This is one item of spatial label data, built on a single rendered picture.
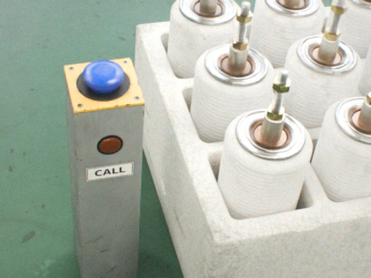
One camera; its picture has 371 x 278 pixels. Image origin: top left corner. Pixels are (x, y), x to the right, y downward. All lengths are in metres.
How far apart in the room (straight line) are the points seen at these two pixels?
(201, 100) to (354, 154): 0.19
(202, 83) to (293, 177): 0.16
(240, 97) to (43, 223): 0.34
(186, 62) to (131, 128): 0.24
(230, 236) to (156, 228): 0.24
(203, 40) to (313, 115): 0.17
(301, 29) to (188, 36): 0.15
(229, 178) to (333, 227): 0.13
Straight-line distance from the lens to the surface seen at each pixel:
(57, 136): 1.10
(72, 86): 0.71
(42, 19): 1.34
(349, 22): 1.00
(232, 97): 0.82
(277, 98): 0.73
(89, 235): 0.83
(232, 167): 0.76
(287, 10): 0.95
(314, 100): 0.88
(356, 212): 0.82
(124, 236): 0.85
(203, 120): 0.86
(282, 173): 0.74
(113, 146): 0.72
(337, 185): 0.83
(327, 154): 0.82
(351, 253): 0.87
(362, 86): 0.97
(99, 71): 0.70
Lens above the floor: 0.78
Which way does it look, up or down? 45 degrees down
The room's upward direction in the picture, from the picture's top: 6 degrees clockwise
